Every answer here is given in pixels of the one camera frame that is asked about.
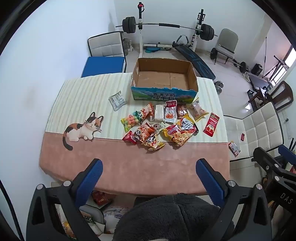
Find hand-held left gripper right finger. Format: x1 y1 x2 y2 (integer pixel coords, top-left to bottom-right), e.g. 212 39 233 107
196 159 272 241

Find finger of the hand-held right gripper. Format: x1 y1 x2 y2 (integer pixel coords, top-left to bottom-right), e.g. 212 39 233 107
253 147 281 173
278 145 296 163

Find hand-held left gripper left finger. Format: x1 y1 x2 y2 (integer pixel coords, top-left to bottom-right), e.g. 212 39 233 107
26 159 103 241

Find yellow noodle snack packet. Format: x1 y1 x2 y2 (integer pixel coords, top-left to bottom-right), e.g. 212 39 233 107
162 124 197 147

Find small dark red snack packet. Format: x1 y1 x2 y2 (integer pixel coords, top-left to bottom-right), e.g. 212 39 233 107
122 130 140 145

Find yellow and red snack packet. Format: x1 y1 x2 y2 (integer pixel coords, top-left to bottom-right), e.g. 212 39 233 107
177 115 199 135

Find colourful candy ball packet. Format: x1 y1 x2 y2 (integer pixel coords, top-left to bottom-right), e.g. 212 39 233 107
121 113 141 133

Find yellow panda snack packet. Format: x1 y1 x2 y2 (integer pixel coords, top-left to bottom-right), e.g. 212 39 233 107
141 134 165 151

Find orange panda snack packet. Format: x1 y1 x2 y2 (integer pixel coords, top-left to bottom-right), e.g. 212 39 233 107
135 103 155 121
135 124 156 142

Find dark brown snack packet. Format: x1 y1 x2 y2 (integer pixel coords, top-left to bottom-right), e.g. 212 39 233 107
176 104 189 120

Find pale green snack packet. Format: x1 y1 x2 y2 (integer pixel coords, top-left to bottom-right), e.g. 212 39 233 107
149 122 166 135

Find red and white snack packet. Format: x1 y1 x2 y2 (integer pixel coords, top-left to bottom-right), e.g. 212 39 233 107
165 100 177 122

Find cardboard box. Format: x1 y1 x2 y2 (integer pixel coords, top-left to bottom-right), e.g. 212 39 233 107
130 57 199 103

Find red snack bag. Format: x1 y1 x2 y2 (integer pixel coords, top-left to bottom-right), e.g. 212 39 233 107
92 190 116 206

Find red and white small packet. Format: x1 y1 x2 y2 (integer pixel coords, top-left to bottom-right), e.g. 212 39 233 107
228 141 241 156

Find cat print table cover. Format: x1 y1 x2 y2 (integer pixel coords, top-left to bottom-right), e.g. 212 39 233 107
39 72 230 196

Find brown wooden chair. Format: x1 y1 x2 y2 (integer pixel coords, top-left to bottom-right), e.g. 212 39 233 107
248 81 294 112

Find flat red snack packet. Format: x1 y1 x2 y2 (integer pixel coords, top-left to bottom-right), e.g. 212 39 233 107
203 112 220 138

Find grey fleece clothing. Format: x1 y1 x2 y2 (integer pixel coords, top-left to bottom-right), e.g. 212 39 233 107
114 192 234 241

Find yellow edged pale snack packet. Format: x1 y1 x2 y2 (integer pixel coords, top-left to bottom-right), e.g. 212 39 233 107
187 97 209 122

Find silver labelled snack packet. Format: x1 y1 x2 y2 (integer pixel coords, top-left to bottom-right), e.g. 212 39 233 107
109 91 127 111

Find black speaker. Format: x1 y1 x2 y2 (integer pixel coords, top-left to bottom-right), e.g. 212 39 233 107
251 64 263 76

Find short barbell with black plates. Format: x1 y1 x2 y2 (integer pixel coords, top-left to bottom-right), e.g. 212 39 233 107
210 47 247 73

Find blue seat cushion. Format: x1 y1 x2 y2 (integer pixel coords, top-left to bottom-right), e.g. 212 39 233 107
81 56 125 78

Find black weight bench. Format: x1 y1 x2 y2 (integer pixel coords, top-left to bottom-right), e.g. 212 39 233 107
172 35 216 80

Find grey chair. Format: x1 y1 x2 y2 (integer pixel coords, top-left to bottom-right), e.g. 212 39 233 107
217 28 238 65

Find white barbell rack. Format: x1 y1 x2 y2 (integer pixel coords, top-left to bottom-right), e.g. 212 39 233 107
137 2 206 58

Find long barbell with black plates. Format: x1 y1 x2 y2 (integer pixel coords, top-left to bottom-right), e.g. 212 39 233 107
116 17 218 42

